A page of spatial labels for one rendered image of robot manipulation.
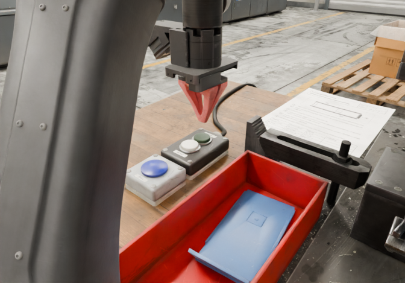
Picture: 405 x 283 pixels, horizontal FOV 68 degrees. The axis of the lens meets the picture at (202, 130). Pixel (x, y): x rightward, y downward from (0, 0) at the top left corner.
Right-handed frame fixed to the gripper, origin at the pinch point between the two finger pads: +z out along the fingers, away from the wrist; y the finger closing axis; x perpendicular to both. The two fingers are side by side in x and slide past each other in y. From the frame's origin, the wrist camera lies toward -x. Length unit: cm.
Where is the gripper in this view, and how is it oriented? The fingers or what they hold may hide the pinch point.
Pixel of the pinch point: (202, 117)
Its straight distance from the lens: 50.4
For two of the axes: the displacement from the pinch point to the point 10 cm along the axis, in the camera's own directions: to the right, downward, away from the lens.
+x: 7.6, 3.1, -5.7
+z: 0.0, 8.8, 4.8
